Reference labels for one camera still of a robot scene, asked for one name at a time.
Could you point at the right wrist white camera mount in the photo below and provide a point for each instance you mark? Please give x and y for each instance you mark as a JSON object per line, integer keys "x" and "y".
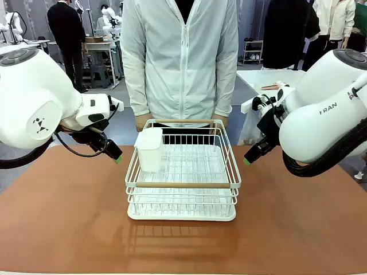
{"x": 248, "y": 105}

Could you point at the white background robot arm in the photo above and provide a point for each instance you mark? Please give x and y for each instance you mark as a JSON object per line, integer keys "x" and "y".
{"x": 110, "y": 17}
{"x": 13, "y": 25}

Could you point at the white background workbench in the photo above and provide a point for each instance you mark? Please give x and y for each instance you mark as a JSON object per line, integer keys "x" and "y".
{"x": 99, "y": 47}

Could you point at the white shoe rack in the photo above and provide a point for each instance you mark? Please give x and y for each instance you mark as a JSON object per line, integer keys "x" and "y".
{"x": 252, "y": 53}

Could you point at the person's right hand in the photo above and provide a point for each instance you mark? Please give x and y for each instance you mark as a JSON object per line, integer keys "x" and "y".
{"x": 142, "y": 121}

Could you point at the person in black clothes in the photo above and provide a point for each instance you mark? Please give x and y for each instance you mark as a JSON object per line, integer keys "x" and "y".
{"x": 66, "y": 28}

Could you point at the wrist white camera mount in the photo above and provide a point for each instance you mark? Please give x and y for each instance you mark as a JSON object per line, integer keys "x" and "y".
{"x": 248, "y": 105}
{"x": 116, "y": 103}

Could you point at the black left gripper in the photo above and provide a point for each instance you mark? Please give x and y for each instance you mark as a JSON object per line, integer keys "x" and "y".
{"x": 86, "y": 137}

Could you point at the hanging black coat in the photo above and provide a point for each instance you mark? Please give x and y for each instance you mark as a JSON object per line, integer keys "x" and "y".
{"x": 286, "y": 34}

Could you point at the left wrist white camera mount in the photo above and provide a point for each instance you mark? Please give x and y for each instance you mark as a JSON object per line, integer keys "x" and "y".
{"x": 116, "y": 103}

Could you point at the white sneaker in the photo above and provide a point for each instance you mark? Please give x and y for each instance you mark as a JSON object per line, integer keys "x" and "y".
{"x": 360, "y": 174}

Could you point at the white plastic utensil holder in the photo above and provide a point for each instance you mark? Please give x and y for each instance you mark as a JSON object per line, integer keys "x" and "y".
{"x": 149, "y": 154}

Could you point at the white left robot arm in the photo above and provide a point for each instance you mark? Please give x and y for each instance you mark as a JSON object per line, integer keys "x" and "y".
{"x": 28, "y": 86}

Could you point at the pink object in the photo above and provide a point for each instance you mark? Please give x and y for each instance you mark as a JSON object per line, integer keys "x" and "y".
{"x": 272, "y": 86}

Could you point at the mannequin in white jacket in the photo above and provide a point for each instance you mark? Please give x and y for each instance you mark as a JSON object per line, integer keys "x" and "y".
{"x": 337, "y": 20}

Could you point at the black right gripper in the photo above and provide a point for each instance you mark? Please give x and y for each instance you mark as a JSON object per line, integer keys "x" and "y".
{"x": 269, "y": 123}

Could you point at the white side table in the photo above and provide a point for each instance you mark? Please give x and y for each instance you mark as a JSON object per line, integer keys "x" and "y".
{"x": 266, "y": 76}

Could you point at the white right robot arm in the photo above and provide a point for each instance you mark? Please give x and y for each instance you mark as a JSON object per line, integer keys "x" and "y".
{"x": 315, "y": 129}

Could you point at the person's left hand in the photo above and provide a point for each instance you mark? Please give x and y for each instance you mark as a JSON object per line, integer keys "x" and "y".
{"x": 223, "y": 119}

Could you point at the grey step stool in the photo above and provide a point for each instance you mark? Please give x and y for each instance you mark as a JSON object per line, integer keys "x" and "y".
{"x": 99, "y": 76}

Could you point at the person in white jacket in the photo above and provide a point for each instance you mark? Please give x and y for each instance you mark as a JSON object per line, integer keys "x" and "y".
{"x": 183, "y": 57}

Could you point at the white plastic drain tray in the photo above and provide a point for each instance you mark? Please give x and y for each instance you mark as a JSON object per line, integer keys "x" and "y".
{"x": 183, "y": 216}

